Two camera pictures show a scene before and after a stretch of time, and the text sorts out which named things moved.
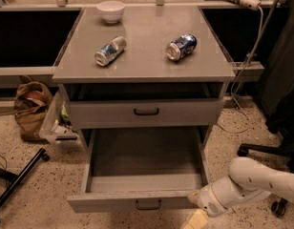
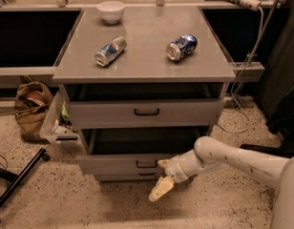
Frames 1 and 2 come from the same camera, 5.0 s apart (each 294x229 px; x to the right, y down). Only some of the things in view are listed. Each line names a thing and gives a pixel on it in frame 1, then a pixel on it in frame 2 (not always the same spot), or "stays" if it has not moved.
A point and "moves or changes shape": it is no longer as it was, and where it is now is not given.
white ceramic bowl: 111,10 stays
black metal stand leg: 15,178 stays
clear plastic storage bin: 55,126 stays
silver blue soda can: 111,51 stays
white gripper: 211,198 -> 174,170
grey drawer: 141,170 moves or changes shape
